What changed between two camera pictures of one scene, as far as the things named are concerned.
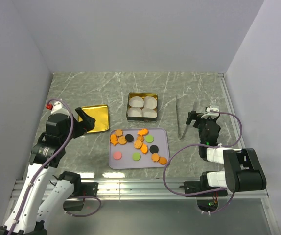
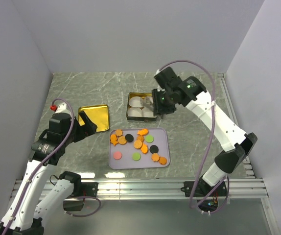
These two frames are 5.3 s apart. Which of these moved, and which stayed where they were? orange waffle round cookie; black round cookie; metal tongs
Moved: metal tongs
Stayed: black round cookie; orange waffle round cookie
